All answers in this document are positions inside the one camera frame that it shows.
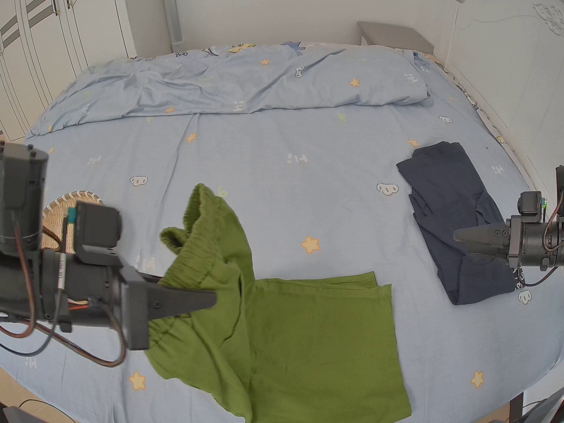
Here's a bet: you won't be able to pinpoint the grey bedside table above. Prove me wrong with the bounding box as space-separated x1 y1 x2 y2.
357 21 435 55

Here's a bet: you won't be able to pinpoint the green shorts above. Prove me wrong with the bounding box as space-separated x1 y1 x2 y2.
145 183 412 423

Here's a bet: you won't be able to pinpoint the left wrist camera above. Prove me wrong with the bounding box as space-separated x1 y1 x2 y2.
64 200 123 268

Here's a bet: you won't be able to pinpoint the dark blue garment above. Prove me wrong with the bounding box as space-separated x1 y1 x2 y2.
396 141 519 306

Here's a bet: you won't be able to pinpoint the white wardrobe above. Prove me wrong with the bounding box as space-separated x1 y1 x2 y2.
0 0 138 143

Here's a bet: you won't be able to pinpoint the round woven basket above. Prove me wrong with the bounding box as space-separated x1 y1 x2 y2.
42 189 105 253

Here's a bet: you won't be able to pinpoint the pale blue quilt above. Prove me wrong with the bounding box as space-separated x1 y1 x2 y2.
24 41 435 138

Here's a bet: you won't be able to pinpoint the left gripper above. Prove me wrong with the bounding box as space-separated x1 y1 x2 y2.
41 251 218 351

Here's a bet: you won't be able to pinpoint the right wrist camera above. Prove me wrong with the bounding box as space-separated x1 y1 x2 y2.
518 190 548 225

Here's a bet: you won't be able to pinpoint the bed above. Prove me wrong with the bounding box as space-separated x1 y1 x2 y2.
0 0 564 423

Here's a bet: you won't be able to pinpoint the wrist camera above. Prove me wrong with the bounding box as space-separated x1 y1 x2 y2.
518 190 548 225
64 200 123 268

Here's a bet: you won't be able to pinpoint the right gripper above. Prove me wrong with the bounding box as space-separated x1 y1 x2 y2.
453 215 552 273

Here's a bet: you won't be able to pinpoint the white standing air conditioner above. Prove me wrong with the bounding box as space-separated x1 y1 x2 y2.
160 0 182 46

